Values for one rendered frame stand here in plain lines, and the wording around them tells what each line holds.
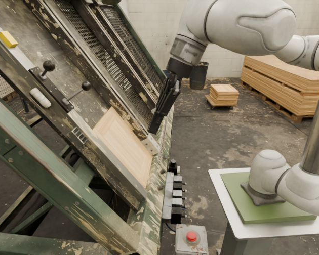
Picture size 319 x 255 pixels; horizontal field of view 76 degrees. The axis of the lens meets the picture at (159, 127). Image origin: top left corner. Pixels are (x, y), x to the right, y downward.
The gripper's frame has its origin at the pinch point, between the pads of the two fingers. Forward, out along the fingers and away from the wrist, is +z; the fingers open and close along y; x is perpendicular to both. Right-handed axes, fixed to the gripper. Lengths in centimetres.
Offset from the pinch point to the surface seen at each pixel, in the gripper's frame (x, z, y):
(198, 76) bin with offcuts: 183, -1, -445
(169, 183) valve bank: 37, 50, -42
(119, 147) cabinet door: -2.9, 30.0, -32.7
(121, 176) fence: 0.5, 35.4, -17.4
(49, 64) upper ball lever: -36.9, -2.5, -15.0
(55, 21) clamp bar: -50, -13, -58
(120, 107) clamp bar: -7, 16, -54
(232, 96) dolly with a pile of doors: 212, 2, -306
